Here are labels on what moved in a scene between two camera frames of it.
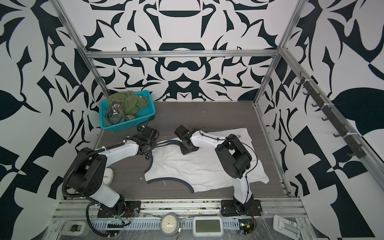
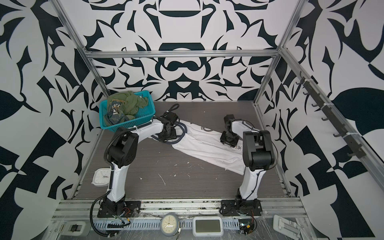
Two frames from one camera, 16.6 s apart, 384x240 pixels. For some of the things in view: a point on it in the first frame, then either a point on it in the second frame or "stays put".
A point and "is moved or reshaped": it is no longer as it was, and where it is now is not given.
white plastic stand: [289, 228] stays put
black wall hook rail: [355, 149] stays put
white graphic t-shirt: [201, 170] is moved or reshaped
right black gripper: [183, 150] → [223, 140]
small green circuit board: [246, 226] stays put
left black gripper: [155, 144] → [163, 138]
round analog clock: [169, 224] stays put
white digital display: [207, 226] stays put
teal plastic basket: [142, 114] stays put
